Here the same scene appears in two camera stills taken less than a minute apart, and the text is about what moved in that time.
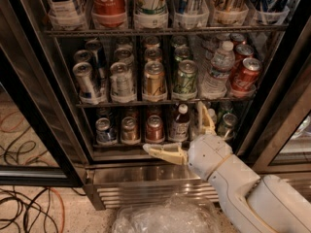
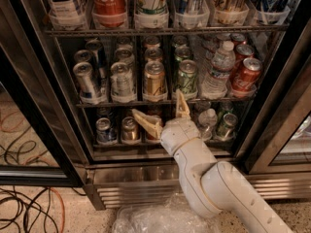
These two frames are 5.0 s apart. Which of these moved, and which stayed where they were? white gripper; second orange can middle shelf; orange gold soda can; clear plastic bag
Moved: white gripper
Stayed: clear plastic bag; second orange can middle shelf; orange gold soda can
